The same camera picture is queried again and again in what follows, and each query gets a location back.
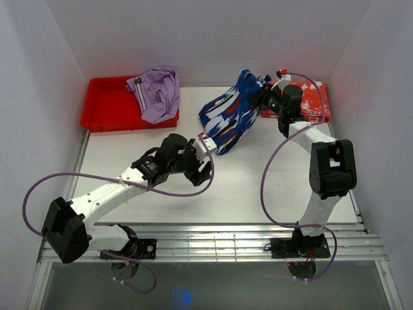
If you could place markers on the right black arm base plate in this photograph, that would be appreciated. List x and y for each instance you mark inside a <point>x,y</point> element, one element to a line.
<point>299,247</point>

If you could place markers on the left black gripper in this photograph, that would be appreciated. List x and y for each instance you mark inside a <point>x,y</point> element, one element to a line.
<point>194,175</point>

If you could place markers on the red plastic tray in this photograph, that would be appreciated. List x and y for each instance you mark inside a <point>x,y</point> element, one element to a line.
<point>110,107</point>

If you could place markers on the purple trousers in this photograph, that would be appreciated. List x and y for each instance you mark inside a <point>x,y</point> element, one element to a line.
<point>157,93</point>

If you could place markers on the blue white red patterned trousers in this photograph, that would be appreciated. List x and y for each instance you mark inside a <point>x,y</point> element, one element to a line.
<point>227,118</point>

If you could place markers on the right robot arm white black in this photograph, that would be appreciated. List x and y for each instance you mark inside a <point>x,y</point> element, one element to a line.
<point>332,172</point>

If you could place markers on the folded orange white trousers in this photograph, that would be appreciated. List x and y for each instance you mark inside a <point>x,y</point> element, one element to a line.
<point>302,101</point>

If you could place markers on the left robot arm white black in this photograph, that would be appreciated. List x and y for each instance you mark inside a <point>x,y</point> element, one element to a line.
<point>71,227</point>

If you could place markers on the aluminium rail frame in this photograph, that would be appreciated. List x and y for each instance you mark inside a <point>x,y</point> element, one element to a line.
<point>213,240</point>

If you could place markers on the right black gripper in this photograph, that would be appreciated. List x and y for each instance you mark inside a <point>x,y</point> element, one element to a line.
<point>260,97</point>

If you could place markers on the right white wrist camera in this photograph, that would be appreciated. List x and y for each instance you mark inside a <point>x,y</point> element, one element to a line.
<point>283,79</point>

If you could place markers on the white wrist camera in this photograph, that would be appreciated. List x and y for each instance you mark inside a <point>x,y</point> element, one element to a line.
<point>283,79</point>
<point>203,144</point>

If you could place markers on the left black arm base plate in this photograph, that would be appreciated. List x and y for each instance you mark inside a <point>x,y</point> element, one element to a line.
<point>145,248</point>

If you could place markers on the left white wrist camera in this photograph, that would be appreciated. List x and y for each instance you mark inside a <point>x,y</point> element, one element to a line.
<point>203,144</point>

